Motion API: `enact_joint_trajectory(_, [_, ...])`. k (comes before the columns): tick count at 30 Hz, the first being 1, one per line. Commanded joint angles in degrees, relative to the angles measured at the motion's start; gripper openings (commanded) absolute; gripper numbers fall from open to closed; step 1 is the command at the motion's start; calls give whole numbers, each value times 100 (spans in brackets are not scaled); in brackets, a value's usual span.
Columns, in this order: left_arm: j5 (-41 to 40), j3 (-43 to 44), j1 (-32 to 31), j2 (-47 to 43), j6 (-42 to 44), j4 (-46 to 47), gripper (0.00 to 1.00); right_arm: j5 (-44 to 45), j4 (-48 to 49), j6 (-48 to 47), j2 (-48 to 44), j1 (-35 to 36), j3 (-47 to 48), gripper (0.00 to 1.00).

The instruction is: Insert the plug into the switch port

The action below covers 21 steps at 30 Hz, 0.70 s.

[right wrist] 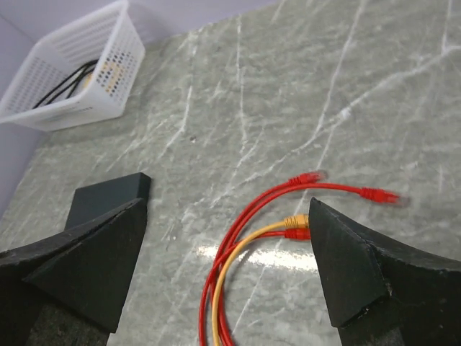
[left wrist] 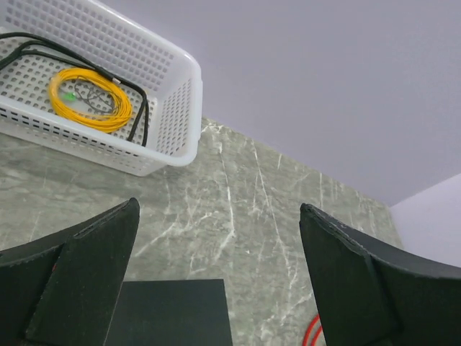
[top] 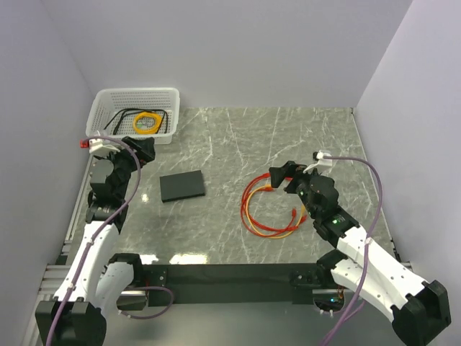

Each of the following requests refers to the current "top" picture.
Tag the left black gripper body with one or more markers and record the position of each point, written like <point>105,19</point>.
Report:
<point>125,163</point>

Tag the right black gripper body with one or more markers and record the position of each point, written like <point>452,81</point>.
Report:
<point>301,181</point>

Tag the black network switch box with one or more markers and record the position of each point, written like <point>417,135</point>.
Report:
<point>182,186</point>

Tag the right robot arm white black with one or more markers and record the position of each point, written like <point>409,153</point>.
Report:
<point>417,309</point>

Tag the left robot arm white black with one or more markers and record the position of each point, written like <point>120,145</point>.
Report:
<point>77,312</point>

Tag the white perforated plastic basket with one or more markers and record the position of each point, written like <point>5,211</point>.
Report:
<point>113,112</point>

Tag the black front mounting bar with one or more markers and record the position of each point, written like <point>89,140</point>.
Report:
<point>296,283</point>

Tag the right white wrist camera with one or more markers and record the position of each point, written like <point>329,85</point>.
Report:
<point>321,162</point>

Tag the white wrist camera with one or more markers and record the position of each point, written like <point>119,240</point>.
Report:
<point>99,147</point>
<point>321,162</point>

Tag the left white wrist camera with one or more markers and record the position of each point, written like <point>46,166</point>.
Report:
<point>99,147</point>

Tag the aluminium rail frame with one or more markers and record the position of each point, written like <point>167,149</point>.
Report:
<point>54,274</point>

